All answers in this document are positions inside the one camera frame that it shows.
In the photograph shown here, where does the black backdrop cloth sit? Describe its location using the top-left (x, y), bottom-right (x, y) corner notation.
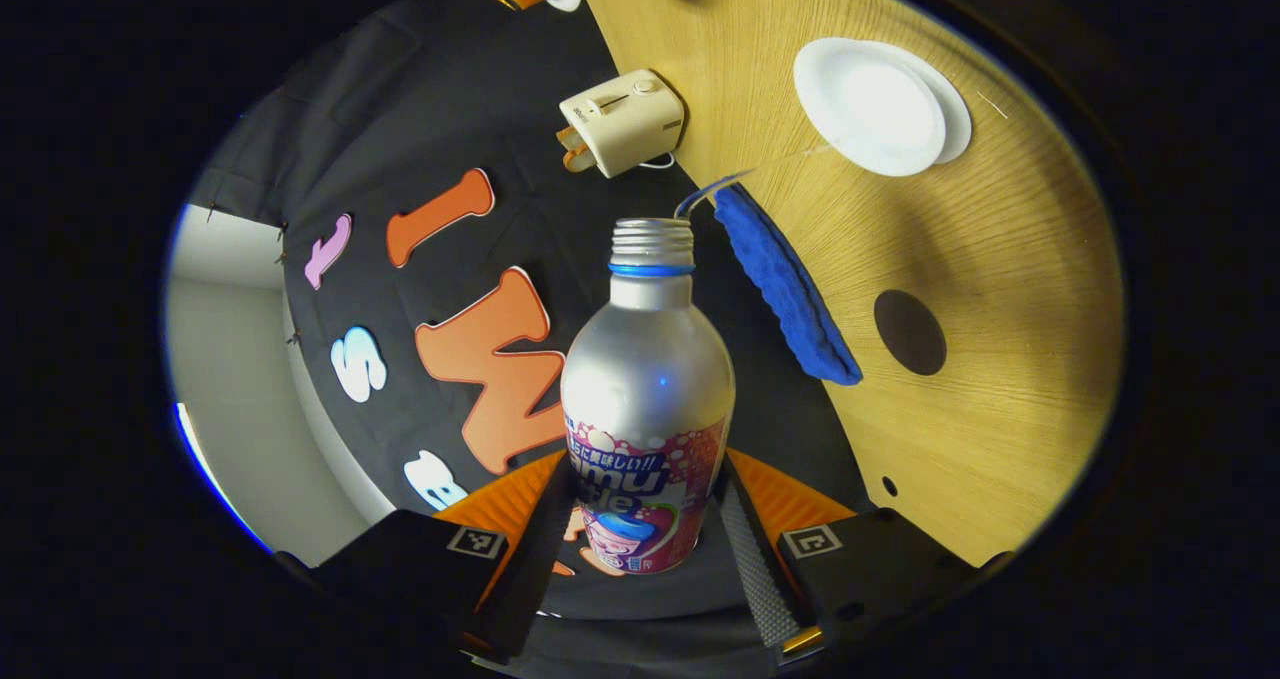
top-left (185, 0), bottom-right (871, 620)

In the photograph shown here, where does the dark round coaster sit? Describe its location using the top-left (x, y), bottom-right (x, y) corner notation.
top-left (874, 289), bottom-right (947, 377)

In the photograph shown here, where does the white saucer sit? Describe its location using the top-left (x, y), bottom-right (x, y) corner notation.
top-left (930, 54), bottom-right (973, 165)

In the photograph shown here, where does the blue towel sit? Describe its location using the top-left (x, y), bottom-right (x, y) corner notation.
top-left (712, 184), bottom-right (863, 387)

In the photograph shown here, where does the white toaster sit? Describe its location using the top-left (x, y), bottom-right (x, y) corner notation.
top-left (558, 69), bottom-right (687, 180)

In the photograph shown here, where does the silver water bottle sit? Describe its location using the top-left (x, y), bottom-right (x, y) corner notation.
top-left (560, 217), bottom-right (737, 575)

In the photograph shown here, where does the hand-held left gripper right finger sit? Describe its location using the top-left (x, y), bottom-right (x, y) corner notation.
top-left (715, 449), bottom-right (1011, 660)

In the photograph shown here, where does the white teacup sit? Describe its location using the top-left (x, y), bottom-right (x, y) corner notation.
top-left (793, 37), bottom-right (947, 178)

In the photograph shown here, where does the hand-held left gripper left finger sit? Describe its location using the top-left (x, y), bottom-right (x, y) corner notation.
top-left (275, 449), bottom-right (581, 660)

